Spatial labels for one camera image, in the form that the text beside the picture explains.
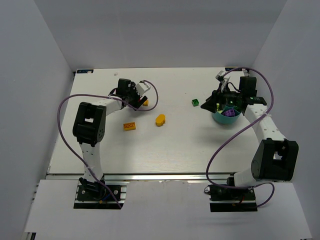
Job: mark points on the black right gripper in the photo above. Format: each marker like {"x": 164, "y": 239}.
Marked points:
{"x": 219, "y": 99}

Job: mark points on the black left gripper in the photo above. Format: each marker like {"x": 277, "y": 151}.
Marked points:
{"x": 137, "y": 96}

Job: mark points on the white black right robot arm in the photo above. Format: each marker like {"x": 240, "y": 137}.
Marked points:
{"x": 276, "y": 156}

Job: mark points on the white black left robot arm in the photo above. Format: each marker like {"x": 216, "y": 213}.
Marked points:
{"x": 90, "y": 122}

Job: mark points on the teal round divided container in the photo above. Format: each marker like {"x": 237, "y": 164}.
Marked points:
{"x": 224, "y": 120}

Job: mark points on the small yellow square lego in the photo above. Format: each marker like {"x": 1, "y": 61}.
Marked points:
{"x": 146, "y": 103}

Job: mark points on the green lego with heart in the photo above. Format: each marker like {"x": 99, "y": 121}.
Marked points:
{"x": 195, "y": 102}

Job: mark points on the yellow long lego brick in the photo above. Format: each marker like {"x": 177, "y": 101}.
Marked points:
{"x": 129, "y": 126}

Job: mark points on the yellow oval lego brick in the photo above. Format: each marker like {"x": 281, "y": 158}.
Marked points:
{"x": 160, "y": 120}

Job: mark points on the blue label sticker right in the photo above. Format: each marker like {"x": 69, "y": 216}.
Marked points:
{"x": 237, "y": 69}

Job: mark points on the blue label sticker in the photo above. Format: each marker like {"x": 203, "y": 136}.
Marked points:
{"x": 237, "y": 69}
{"x": 84, "y": 71}

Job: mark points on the blue label sticker left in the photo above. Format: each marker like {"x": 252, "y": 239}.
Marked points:
{"x": 84, "y": 71}

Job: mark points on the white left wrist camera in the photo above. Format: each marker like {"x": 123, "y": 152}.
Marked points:
{"x": 142, "y": 87}

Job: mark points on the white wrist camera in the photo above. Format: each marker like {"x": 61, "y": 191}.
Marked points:
{"x": 223, "y": 76}
{"x": 142, "y": 87}

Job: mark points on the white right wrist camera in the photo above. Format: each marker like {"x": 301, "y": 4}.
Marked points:
{"x": 223, "y": 76}

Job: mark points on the aluminium table edge rail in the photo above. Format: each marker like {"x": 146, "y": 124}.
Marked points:
{"x": 126, "y": 177}

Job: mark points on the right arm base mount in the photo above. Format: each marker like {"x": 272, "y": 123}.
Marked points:
{"x": 225, "y": 200}

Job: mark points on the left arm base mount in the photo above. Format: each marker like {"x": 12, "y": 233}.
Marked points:
{"x": 86, "y": 199}

